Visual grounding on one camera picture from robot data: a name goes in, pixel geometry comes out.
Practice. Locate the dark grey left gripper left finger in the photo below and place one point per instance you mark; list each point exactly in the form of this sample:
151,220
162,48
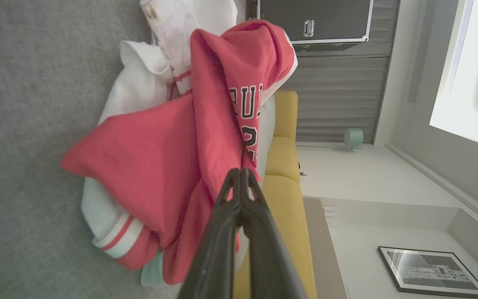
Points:
216,257

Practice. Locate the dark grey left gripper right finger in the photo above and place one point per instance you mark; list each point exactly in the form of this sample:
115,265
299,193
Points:
270,261

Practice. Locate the red and white jersey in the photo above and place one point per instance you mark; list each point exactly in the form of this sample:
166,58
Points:
156,166

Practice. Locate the beige partition panel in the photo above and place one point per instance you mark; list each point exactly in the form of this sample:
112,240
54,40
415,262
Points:
324,249

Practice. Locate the mint green round lamp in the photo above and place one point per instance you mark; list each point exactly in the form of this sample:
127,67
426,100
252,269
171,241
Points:
354,137

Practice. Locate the black framed picture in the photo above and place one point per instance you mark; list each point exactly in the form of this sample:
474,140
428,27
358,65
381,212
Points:
430,272

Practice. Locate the grey curtain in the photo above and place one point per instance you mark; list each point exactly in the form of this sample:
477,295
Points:
338,91

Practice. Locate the grey sofa with yellow backrest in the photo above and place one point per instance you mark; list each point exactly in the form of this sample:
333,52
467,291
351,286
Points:
23,124

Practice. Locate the white garment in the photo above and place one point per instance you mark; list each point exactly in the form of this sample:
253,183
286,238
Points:
172,25

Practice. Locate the black flight case on casters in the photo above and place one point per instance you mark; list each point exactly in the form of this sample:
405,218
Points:
318,16

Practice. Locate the bright window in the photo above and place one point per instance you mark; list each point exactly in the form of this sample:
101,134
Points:
475,83

